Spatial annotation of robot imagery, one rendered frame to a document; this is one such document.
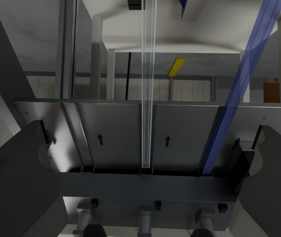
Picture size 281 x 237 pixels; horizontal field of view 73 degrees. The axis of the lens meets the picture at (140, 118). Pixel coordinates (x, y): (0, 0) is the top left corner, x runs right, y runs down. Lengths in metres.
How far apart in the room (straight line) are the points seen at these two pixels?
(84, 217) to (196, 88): 3.39
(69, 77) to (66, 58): 0.05
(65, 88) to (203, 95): 3.25
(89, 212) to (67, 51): 0.41
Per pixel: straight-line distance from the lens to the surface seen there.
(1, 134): 4.21
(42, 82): 3.94
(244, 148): 0.34
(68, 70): 0.56
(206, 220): 0.40
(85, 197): 0.36
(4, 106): 0.32
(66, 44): 0.59
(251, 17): 0.83
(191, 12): 0.66
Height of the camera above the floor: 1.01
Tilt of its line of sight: 3 degrees down
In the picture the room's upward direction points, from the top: 179 degrees counter-clockwise
